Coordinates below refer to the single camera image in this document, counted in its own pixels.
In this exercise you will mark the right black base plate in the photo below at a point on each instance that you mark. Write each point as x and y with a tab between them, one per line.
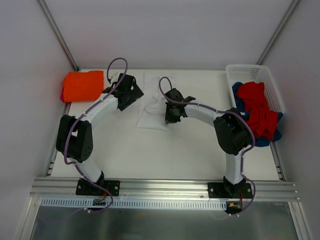
229	191

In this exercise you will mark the red t shirt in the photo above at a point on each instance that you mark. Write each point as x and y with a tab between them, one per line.
261	120

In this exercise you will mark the white slotted cable duct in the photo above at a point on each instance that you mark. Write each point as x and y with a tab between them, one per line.
211	205

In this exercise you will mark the right aluminium frame post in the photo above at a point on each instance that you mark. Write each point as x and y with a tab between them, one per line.
278	31

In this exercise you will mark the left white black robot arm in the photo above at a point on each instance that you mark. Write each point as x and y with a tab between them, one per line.
75	134

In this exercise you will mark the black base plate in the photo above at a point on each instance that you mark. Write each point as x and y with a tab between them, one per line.
229	191
112	187

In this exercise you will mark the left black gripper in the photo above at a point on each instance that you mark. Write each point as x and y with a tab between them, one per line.
133	95

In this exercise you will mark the folded pink t shirt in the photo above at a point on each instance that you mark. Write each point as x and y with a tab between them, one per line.
62	98

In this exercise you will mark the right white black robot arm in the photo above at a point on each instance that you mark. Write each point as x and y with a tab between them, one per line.
232	134

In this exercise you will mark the white plastic laundry basket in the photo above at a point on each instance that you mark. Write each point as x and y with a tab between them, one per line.
245	73

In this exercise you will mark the blue t shirt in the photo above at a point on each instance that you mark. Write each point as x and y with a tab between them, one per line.
260	141

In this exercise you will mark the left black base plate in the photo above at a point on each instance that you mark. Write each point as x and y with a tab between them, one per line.
112	187

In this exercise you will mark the rear aluminium frame bar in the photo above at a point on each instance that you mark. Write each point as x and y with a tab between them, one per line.
151	68

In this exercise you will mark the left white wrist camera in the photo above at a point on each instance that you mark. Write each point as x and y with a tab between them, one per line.
114	75

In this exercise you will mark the folded orange t shirt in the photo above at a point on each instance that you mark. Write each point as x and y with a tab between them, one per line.
83	86

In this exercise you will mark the left aluminium frame post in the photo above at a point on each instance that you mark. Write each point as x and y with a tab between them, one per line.
57	33

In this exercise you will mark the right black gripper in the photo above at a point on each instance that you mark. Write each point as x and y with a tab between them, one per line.
170	115

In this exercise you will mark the white t shirt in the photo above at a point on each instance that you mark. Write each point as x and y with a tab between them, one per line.
151	114

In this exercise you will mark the aluminium frame post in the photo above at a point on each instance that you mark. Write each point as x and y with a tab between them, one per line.
278	31
57	33

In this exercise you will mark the aluminium mounting rail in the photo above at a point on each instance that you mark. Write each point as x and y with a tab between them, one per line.
159	189

